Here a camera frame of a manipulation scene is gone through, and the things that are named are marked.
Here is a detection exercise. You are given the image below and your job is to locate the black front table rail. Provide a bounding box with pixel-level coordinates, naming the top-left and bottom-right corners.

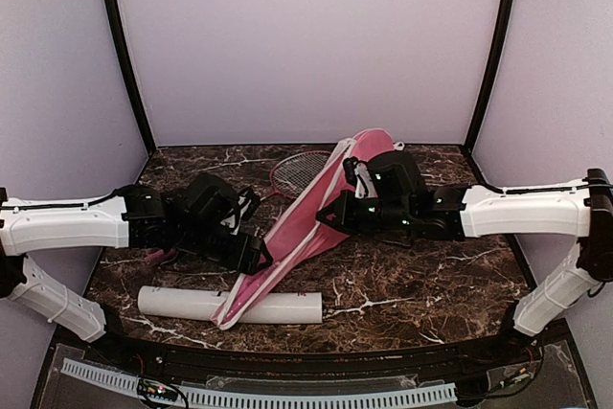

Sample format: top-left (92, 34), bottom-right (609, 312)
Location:
top-left (51, 327), bottom-right (543, 381)

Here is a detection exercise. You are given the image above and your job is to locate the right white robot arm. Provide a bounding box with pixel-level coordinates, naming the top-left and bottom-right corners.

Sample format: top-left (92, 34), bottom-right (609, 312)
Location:
top-left (317, 150), bottom-right (612, 365)

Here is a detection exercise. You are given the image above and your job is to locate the right black frame post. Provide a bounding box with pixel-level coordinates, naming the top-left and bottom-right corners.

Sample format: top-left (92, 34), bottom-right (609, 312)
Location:
top-left (463, 0), bottom-right (513, 155)

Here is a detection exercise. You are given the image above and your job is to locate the black frame post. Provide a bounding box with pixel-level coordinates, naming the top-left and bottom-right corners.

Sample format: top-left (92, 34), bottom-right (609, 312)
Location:
top-left (103, 0), bottom-right (157, 157)
top-left (463, 0), bottom-right (513, 155)

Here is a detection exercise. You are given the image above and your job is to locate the pink racket cover bag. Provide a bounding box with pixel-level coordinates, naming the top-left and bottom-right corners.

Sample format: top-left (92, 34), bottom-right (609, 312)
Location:
top-left (211, 128), bottom-right (395, 330)

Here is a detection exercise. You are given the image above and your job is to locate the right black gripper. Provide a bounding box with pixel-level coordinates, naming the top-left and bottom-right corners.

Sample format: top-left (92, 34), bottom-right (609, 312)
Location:
top-left (316, 188), bottom-right (413, 237)

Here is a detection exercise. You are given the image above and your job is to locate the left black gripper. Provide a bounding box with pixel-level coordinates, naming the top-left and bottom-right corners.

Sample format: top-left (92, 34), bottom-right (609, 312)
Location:
top-left (175, 221), bottom-right (273, 275)

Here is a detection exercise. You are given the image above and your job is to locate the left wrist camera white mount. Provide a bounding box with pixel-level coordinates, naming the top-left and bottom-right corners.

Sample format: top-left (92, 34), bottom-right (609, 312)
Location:
top-left (221, 187), bottom-right (261, 234)

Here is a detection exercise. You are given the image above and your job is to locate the white slotted cable duct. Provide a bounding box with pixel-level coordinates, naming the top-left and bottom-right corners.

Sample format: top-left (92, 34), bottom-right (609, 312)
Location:
top-left (60, 358), bottom-right (457, 409)

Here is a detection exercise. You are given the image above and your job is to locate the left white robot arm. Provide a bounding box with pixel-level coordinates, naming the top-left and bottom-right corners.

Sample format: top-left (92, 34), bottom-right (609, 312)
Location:
top-left (1, 173), bottom-right (273, 367)

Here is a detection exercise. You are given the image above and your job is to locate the red racket underneath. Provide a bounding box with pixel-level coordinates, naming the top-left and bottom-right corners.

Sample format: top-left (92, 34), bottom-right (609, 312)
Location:
top-left (146, 149), bottom-right (332, 269)

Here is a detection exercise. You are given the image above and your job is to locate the small circuit board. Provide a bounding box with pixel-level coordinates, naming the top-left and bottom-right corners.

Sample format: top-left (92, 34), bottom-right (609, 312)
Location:
top-left (136, 378), bottom-right (180, 404)

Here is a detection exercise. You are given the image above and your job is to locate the left black frame post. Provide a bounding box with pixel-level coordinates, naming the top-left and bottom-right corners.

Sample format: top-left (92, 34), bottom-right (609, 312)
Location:
top-left (103, 0), bottom-right (157, 157)

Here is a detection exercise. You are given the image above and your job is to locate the white shuttlecock tube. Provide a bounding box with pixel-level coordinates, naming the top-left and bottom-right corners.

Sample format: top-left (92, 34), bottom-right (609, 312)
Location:
top-left (137, 285), bottom-right (323, 325)

